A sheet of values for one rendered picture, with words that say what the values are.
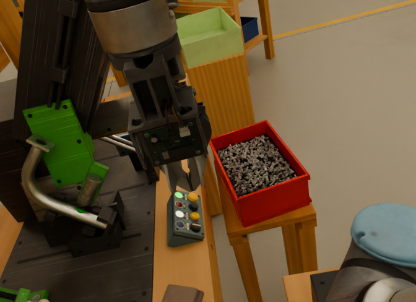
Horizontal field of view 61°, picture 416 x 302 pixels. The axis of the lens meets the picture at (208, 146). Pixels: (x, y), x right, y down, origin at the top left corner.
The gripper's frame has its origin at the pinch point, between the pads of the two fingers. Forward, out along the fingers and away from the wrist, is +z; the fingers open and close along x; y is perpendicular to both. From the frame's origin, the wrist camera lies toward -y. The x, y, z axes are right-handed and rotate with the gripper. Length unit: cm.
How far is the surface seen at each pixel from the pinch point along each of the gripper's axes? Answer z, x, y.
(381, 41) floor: 124, 190, -282
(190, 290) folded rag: 35.9, -8.0, -7.7
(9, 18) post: -6, -61, -116
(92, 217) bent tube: 30, -30, -31
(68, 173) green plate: 19, -33, -37
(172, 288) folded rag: 35.9, -11.8, -9.2
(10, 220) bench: 41, -65, -52
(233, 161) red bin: 40, 9, -52
